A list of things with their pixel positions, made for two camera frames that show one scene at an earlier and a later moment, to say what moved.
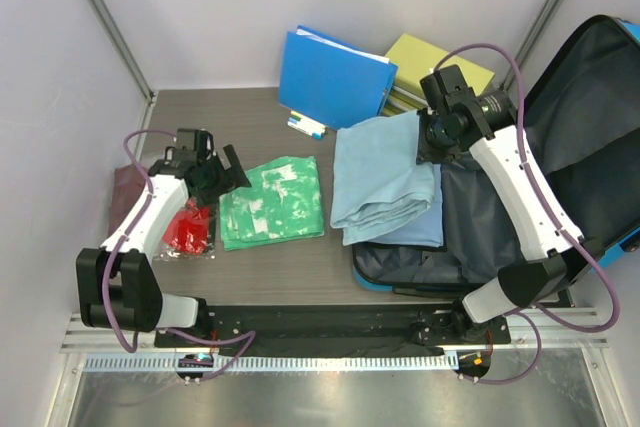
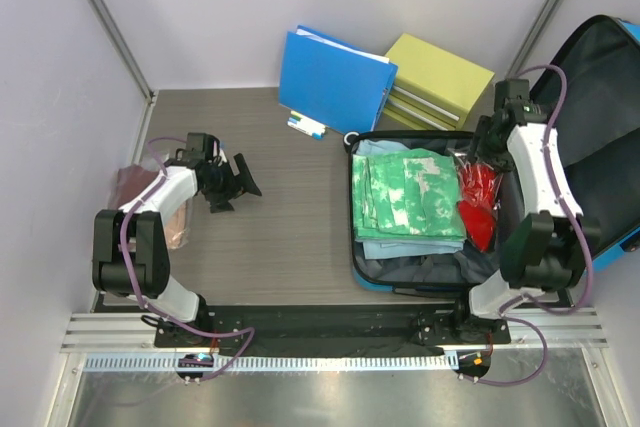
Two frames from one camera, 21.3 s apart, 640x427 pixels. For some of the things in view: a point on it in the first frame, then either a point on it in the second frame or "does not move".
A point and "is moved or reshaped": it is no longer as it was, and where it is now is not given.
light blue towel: (377, 185) is moved or reshaped
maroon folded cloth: (128, 183) does not move
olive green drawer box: (415, 60) does not move
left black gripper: (229, 178) does not move
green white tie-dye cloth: (282, 203) to (409, 193)
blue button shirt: (427, 228) to (385, 248)
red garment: (190, 234) to (477, 201)
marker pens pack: (307, 125) does not move
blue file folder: (331, 83) does not move
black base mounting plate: (341, 328) does not move
